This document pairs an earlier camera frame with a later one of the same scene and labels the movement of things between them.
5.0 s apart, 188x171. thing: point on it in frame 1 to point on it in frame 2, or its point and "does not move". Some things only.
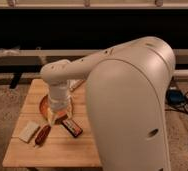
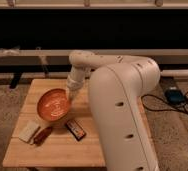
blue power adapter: x=175 y=97 does not move
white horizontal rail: x=70 y=52 does not move
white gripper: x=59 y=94 to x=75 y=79
